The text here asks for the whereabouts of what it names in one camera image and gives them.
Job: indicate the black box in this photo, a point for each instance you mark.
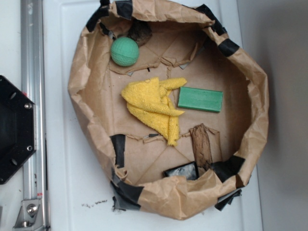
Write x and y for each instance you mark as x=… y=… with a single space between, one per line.
x=189 y=171

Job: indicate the yellow terry cloth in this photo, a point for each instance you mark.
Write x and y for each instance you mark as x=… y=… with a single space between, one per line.
x=149 y=102

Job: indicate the brown bark piece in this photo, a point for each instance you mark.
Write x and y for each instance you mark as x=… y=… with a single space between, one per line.
x=201 y=146

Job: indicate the green rectangular block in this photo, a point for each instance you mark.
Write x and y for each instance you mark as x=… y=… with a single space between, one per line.
x=200 y=99

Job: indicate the green foam ball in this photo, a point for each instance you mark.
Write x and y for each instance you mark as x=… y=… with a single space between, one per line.
x=124 y=51

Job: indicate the brown paper bag bin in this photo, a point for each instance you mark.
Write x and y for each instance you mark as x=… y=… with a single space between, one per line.
x=186 y=42

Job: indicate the dark brown rock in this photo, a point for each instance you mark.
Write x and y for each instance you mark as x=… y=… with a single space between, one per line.
x=140 y=32

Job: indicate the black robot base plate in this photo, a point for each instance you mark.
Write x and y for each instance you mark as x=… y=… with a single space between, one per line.
x=17 y=129

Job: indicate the aluminium frame rail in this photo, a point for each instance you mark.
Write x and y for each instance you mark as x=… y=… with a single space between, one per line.
x=32 y=71

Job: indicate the metal corner bracket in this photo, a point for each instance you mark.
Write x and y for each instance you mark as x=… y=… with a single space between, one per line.
x=30 y=217

